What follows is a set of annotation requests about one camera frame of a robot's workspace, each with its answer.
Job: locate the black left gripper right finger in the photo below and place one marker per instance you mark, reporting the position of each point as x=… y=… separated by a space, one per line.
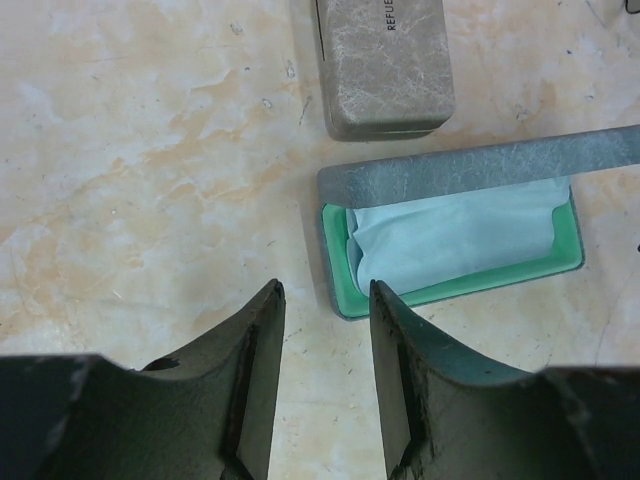
x=450 y=412

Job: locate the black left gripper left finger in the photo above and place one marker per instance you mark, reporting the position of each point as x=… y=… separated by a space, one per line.
x=204 y=411

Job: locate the light blue cleaning cloth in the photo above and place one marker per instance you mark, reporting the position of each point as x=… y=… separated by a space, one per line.
x=416 y=244

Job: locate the blue-grey glasses case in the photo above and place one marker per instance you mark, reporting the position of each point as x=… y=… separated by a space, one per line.
x=388 y=181

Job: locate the grey glasses case green lining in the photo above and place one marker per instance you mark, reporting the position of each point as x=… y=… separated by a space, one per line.
x=384 y=67

